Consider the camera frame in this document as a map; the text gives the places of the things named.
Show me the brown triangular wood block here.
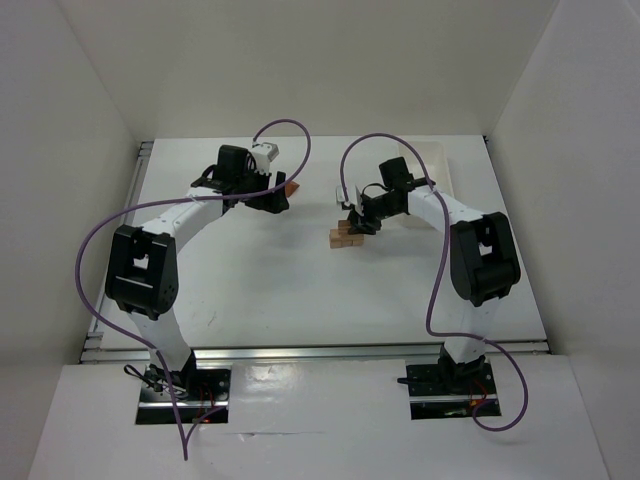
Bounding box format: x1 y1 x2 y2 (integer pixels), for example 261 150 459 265
285 182 299 198

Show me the white plastic bin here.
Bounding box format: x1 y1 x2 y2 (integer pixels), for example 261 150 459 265
394 140 459 229

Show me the short rectangular wood block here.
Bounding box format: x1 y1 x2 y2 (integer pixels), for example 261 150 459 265
337 220 351 233

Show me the long rectangular wood block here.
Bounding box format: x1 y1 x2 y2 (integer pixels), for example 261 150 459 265
349 235 364 246

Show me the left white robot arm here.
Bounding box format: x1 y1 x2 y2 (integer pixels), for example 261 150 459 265
106 142 279 391

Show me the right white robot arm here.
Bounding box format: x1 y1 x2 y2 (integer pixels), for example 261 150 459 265
336 157 521 388

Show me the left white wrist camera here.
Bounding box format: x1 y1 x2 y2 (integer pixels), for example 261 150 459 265
250 142 279 164

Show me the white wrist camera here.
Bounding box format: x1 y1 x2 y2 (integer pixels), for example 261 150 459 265
250 142 279 164
335 185 362 214

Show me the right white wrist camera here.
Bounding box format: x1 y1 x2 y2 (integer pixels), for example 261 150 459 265
335 185 362 214

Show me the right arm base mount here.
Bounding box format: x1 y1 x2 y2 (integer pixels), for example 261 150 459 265
396 363 501 420

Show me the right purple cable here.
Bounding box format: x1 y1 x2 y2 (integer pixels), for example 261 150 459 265
339 132 531 431

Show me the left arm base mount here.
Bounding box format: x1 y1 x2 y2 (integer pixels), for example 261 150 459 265
123 364 232 425

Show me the aluminium left rail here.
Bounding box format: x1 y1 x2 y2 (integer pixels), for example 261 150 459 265
74 141 155 349

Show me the aluminium rail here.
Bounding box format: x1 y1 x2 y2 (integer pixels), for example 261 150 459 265
79 339 550 364
74 141 155 349

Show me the aluminium front rail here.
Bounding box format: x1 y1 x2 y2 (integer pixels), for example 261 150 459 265
79 339 550 364

